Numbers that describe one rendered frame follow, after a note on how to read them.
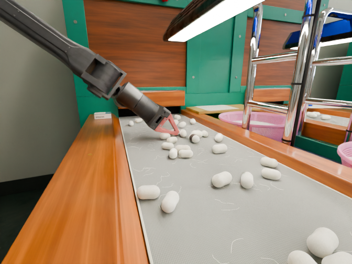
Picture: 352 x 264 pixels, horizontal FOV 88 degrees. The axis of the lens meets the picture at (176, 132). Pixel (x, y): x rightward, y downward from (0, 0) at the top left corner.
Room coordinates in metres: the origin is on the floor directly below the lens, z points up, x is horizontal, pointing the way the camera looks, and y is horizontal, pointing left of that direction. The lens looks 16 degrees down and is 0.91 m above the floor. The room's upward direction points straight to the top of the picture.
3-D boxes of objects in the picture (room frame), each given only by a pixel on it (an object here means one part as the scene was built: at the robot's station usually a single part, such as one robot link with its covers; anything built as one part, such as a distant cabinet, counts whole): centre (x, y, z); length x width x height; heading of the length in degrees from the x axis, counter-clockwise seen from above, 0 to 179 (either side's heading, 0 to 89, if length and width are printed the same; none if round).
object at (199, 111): (0.90, -0.23, 0.77); 0.33 x 0.15 x 0.01; 109
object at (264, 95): (1.06, -0.53, 0.83); 0.30 x 0.06 x 0.07; 109
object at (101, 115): (0.70, 0.28, 0.77); 0.06 x 0.04 x 0.02; 109
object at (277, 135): (0.69, -0.30, 0.72); 0.27 x 0.27 x 0.10
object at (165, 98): (0.84, 0.11, 0.83); 0.30 x 0.06 x 0.07; 109
